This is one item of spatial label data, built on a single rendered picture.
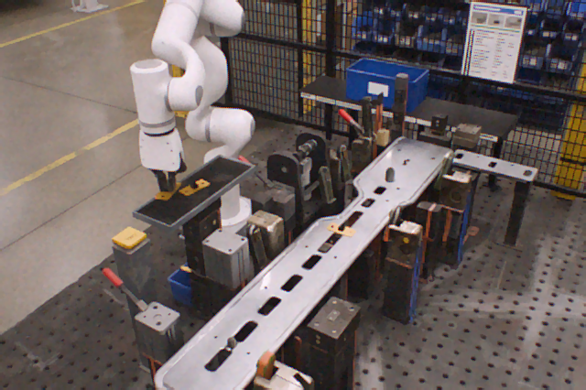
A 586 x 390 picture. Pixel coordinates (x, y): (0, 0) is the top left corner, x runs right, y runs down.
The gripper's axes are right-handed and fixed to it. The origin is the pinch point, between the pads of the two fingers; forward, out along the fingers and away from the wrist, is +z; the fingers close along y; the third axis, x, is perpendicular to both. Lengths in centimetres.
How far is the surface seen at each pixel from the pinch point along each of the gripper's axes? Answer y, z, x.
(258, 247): 22.4, 19.6, 4.1
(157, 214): -2.1, 8.1, -3.4
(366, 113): 39, 8, 71
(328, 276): 42.3, 24.1, 2.4
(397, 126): 47, 26, 101
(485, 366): 87, 54, 10
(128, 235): -4.8, 8.1, -13.8
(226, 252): 18.4, 13.2, -7.6
